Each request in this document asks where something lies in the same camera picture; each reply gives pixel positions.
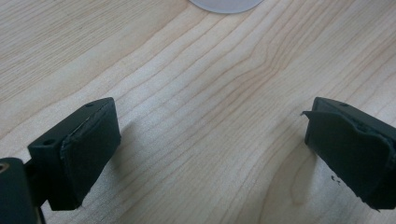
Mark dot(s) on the translucent white plastic container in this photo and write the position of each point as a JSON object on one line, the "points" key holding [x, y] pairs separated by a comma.
{"points": [[225, 5]]}

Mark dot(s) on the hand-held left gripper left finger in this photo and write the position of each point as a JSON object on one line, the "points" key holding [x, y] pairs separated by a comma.
{"points": [[84, 149]]}

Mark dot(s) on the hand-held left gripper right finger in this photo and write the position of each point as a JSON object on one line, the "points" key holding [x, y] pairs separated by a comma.
{"points": [[348, 149]]}

